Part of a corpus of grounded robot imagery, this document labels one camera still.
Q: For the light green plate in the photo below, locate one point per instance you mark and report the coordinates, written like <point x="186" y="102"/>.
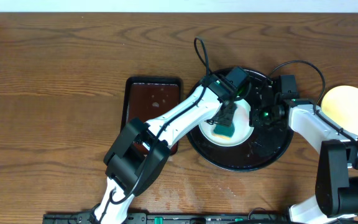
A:
<point x="242" y="128"/>

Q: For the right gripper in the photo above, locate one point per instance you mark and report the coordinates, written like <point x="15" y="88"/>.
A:
<point x="255" y="118"/>

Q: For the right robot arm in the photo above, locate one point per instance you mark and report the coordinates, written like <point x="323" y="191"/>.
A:
<point x="336" y="190"/>

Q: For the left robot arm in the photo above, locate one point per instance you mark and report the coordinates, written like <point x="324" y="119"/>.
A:
<point x="140" y="151"/>

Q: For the round black tray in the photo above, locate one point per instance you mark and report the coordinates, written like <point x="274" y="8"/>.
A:
<point x="264" y="146"/>

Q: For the green scrub sponge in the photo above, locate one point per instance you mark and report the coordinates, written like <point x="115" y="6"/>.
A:
<point x="224" y="132"/>

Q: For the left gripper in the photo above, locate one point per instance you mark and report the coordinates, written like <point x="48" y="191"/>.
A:
<point x="230" y="119"/>

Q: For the rectangular brown black-rimmed tray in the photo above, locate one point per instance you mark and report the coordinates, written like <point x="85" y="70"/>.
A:
<point x="149" y="97"/>

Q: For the yellow plate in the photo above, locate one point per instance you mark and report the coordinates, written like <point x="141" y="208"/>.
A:
<point x="341" y="105"/>

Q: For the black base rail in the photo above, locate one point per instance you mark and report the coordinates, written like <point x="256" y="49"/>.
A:
<point x="143" y="218"/>

